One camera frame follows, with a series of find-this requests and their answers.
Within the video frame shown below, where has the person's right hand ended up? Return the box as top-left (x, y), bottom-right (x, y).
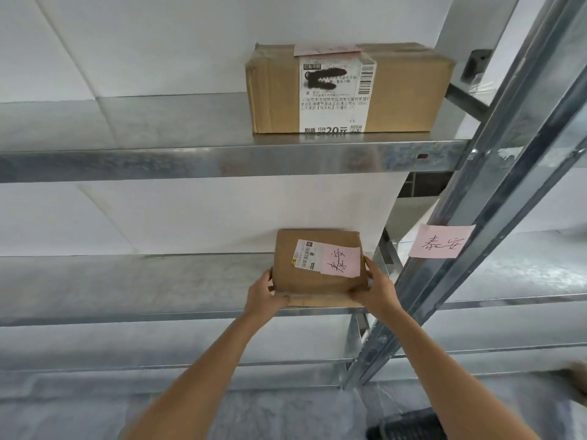
top-left (349, 256), bottom-right (399, 322)

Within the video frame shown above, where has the person's left hand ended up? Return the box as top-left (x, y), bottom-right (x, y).
top-left (242, 267), bottom-right (291, 319)

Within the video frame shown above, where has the small brown cardboard box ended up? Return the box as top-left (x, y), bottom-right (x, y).
top-left (273, 229), bottom-right (371, 309)

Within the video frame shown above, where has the person's right forearm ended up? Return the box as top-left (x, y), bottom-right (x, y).
top-left (372, 303), bottom-right (543, 440)

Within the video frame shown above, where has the person's left forearm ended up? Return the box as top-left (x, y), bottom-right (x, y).
top-left (121, 307), bottom-right (277, 440)

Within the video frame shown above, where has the pink note on small box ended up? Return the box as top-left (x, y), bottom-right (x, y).
top-left (319, 244), bottom-right (363, 279)

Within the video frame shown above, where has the white label on small box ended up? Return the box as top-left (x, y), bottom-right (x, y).
top-left (293, 239), bottom-right (327, 273)

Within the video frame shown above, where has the black ribbed object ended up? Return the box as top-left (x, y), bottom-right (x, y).
top-left (376, 407), bottom-right (449, 440)

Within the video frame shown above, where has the metal shelf board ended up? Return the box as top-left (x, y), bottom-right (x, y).
top-left (0, 91), bottom-right (474, 184)
top-left (0, 250), bottom-right (378, 328)
top-left (0, 355), bottom-right (358, 377)
top-left (390, 228), bottom-right (587, 313)

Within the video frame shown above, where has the white shipping label, large box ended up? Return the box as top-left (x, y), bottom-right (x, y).
top-left (298, 57), bottom-right (378, 134)

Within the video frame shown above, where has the large brown cardboard box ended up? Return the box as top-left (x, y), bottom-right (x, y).
top-left (244, 41), bottom-right (456, 135)

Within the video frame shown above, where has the pink note on large box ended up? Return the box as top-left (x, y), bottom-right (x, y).
top-left (293, 43), bottom-right (361, 57)

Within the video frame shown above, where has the pink note on metal post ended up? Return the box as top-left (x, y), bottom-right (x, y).
top-left (408, 224), bottom-right (477, 261)

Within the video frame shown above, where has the slanted metal rack post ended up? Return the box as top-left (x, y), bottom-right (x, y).
top-left (341, 0), bottom-right (587, 393)

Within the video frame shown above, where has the black wall bracket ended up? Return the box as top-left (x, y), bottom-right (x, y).
top-left (460, 49), bottom-right (493, 86)

